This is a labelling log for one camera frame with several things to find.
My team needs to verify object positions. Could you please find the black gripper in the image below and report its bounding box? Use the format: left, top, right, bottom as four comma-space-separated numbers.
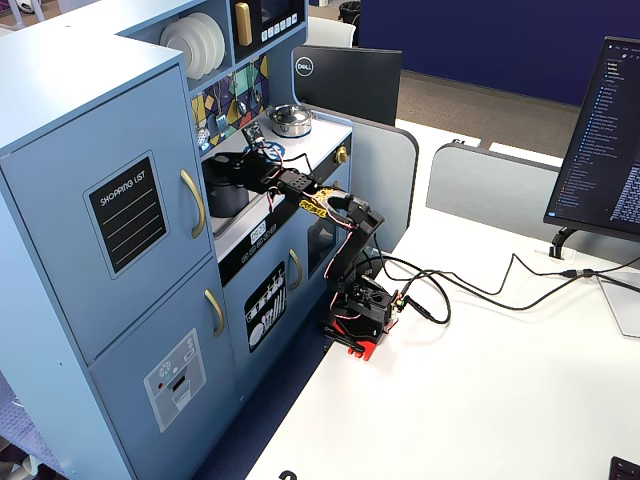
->
230, 147, 287, 186

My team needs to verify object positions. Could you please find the black pot lid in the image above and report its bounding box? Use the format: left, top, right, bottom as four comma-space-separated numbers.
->
201, 151, 244, 182

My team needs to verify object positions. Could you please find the black and red robot base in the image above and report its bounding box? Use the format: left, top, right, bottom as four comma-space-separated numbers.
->
319, 279, 407, 362

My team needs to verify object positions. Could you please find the steel pot with lid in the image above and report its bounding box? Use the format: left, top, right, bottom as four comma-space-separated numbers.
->
265, 103, 314, 138

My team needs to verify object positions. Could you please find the dark gray pot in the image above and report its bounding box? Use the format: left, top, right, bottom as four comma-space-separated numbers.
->
202, 167, 251, 219

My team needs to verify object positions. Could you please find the hanging toy strainer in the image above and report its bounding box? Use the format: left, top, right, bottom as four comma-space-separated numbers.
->
195, 97, 211, 146

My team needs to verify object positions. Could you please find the hanging toy spatula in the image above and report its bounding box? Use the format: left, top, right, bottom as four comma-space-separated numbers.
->
213, 82, 229, 136

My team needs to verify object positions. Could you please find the hanging toy ladle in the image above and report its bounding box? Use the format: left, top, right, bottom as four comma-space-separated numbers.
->
234, 74, 249, 117

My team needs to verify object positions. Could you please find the shopping list chalkboard sticker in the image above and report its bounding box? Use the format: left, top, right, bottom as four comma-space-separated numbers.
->
82, 150, 171, 280

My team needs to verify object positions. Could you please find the white plate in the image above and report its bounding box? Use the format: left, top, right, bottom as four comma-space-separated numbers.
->
174, 15, 219, 77
159, 23, 202, 81
188, 11, 227, 71

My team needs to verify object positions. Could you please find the black Dell monitor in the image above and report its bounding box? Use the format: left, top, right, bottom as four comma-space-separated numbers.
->
291, 44, 404, 127

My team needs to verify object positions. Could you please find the gray desk divider panel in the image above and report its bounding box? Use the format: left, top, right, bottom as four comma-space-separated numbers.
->
319, 107, 420, 261
425, 141, 640, 266

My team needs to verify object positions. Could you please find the light blue toy kitchen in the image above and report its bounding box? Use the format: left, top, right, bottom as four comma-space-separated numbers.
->
0, 0, 354, 480

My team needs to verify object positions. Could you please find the white chair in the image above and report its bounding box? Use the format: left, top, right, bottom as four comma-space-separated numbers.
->
305, 15, 358, 49

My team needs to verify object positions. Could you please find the monitor showing code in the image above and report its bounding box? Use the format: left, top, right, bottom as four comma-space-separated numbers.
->
543, 35, 640, 244

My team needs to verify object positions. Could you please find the gray monitor stand plate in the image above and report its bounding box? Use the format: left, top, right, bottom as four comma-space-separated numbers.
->
595, 272, 640, 339

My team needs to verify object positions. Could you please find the gold curved door handle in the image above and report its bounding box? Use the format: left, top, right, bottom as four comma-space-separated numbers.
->
179, 168, 207, 240
203, 288, 226, 338

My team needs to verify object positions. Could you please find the gold oven door handle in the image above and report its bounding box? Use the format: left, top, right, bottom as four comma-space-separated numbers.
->
287, 248, 304, 292

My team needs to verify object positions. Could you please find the gold microwave handle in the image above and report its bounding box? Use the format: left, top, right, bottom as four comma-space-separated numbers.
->
234, 1, 253, 47

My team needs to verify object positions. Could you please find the looped black cable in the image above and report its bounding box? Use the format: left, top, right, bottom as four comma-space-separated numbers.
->
384, 269, 453, 325

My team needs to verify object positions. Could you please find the long black cable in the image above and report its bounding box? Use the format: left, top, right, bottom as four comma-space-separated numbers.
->
379, 252, 640, 312

